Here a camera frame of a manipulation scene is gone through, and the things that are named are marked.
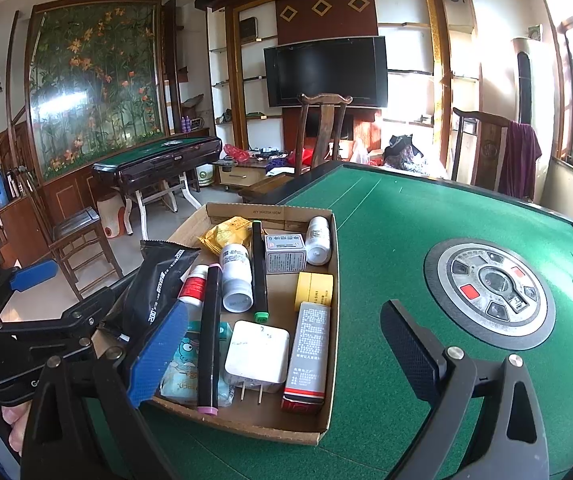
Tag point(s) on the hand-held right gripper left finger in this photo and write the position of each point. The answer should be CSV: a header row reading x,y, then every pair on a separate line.
x,y
159,355

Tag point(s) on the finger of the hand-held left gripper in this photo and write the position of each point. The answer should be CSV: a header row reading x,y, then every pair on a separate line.
x,y
66,330
36,272

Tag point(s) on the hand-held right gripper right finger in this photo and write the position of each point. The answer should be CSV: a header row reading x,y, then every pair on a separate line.
x,y
411,350

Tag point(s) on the teal tissue pack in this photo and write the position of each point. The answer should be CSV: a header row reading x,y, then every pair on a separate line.
x,y
181,360

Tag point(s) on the black tube with pink end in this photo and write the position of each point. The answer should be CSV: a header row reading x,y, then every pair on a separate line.
x,y
210,340

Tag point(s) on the black foil pouch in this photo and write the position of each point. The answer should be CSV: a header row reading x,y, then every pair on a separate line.
x,y
161,280

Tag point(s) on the white bottle with red label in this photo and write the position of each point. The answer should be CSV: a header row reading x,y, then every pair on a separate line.
x,y
194,285

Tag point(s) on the white charger plug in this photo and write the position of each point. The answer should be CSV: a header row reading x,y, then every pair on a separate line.
x,y
256,360

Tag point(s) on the long grey and red carton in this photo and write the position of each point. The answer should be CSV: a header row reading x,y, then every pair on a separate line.
x,y
306,355

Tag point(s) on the white medicine bottle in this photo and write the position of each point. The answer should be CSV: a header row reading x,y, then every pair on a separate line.
x,y
319,240
236,280

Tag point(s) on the shallow cardboard box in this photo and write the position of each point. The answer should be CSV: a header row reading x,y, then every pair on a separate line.
x,y
279,302

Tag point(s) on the black pen with green cap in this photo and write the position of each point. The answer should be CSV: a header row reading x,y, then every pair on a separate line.
x,y
259,270

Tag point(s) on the yellow snack packet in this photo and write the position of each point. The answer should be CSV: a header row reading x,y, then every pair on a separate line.
x,y
226,235

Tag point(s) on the person's left hand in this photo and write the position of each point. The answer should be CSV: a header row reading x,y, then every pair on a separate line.
x,y
14,425

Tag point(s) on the dark wooden armless chair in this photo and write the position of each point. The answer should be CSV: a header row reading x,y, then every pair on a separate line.
x,y
74,227

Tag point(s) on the round table control panel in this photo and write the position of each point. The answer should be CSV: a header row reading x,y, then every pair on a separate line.
x,y
491,280

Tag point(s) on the yellow tape roll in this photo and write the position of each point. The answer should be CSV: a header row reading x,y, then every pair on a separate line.
x,y
314,287

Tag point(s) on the small grey carton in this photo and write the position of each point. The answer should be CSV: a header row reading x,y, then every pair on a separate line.
x,y
286,257

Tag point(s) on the dark mahjong table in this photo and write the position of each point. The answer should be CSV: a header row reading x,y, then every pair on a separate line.
x,y
156,157

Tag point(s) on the white bucket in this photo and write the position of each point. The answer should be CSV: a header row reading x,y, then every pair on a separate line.
x,y
206,176

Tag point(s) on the low wooden cabinet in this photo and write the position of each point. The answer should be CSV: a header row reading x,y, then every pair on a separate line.
x,y
241,176

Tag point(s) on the purple bottle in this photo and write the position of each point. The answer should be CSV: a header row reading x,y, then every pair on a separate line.
x,y
185,124

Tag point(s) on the wooden chair with round carving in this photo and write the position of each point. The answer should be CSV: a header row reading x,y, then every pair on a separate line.
x,y
486,150

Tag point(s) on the red plastic bag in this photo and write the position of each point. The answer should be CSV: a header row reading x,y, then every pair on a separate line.
x,y
236,153

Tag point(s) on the purple cloth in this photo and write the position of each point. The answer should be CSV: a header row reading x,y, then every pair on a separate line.
x,y
518,160

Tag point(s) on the black flat television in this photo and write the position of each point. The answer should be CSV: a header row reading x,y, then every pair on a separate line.
x,y
326,70

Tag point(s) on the white standing air conditioner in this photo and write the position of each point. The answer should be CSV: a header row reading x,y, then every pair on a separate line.
x,y
541,80

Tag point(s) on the floral wall painting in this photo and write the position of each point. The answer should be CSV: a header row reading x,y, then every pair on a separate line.
x,y
94,90

